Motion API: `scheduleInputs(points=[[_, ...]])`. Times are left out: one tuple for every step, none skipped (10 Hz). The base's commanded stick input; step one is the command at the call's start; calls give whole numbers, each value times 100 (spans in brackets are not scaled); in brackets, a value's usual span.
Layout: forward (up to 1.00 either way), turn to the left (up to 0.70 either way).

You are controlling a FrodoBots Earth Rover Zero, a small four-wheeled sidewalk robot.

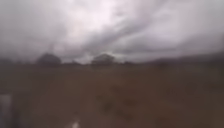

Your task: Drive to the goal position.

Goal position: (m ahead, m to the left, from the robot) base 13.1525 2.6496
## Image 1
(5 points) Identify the dark tree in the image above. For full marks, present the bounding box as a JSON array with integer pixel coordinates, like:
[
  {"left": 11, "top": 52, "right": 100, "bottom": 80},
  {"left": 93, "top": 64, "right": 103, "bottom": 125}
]
[
  {"left": 35, "top": 52, "right": 63, "bottom": 67},
  {"left": 90, "top": 53, "right": 117, "bottom": 66}
]

